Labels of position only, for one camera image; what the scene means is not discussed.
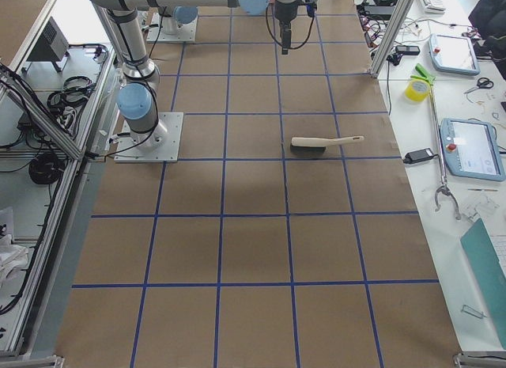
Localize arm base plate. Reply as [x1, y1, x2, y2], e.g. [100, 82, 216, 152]
[113, 112, 184, 163]
[146, 13, 198, 44]

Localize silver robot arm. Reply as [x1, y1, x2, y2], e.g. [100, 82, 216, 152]
[159, 6, 198, 35]
[89, 0, 302, 83]

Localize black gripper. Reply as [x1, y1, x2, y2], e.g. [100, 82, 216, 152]
[274, 2, 297, 55]

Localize black scissors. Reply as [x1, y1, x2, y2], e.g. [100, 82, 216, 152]
[464, 77, 494, 95]

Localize teach pendant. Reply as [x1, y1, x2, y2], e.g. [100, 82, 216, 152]
[440, 118, 505, 182]
[429, 33, 481, 76]

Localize black power adapter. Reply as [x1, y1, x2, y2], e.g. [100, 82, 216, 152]
[402, 148, 436, 165]

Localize yellow tape roll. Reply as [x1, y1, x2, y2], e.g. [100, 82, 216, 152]
[404, 78, 430, 103]

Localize near teach pendant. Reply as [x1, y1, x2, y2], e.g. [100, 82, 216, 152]
[440, 118, 505, 182]

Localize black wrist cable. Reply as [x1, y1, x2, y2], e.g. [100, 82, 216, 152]
[264, 0, 319, 51]

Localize aluminium frame post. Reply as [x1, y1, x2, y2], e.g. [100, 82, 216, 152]
[369, 0, 414, 78]

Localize white black-bristle hand brush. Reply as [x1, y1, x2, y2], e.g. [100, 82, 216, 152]
[290, 135, 364, 152]

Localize grey control box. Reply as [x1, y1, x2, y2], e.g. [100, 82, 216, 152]
[22, 17, 70, 73]

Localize far teach pendant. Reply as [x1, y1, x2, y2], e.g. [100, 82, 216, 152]
[429, 33, 481, 76]

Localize long metal grabber tool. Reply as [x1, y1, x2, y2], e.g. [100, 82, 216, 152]
[429, 84, 462, 221]

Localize green plastic clamp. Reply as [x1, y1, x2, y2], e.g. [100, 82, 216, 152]
[411, 63, 436, 85]

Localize teal notebook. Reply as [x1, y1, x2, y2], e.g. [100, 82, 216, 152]
[460, 218, 505, 305]

